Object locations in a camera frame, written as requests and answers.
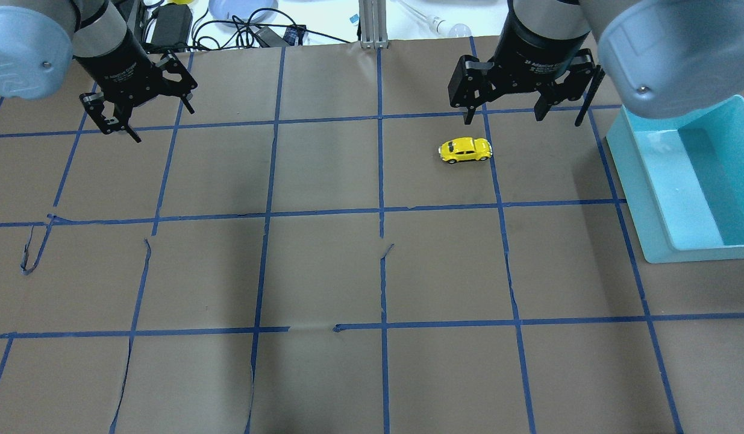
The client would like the teal plastic bin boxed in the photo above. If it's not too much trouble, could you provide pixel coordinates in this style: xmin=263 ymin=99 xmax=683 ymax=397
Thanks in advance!
xmin=606 ymin=95 xmax=744 ymax=263

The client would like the black power adapter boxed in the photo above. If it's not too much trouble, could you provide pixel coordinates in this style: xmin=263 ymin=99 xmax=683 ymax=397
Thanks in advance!
xmin=145 ymin=3 xmax=193 ymax=53

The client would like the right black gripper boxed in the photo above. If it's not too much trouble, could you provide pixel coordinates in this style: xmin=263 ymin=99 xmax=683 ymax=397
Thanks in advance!
xmin=448 ymin=24 xmax=596 ymax=125

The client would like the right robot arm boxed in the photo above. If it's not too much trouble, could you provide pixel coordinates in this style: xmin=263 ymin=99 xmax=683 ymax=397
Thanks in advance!
xmin=447 ymin=1 xmax=744 ymax=125

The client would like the aluminium frame post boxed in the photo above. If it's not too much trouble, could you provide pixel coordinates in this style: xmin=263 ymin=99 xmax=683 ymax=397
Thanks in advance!
xmin=358 ymin=0 xmax=389 ymax=50

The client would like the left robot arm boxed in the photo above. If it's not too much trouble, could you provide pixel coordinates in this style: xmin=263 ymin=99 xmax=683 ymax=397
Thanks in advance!
xmin=0 ymin=1 xmax=198 ymax=142

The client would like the brown paper table cover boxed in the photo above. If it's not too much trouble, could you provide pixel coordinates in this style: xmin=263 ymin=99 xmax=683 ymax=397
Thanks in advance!
xmin=0 ymin=37 xmax=744 ymax=433

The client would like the yellow beetle toy car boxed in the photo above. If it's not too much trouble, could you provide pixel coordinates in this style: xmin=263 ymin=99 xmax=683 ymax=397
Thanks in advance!
xmin=437 ymin=137 xmax=493 ymax=165

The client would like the blue plate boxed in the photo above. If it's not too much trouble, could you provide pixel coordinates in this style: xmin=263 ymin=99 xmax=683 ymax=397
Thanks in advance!
xmin=207 ymin=0 xmax=278 ymax=27

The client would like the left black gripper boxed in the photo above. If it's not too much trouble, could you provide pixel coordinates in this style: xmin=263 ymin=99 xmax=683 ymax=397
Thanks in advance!
xmin=80 ymin=42 xmax=198 ymax=143

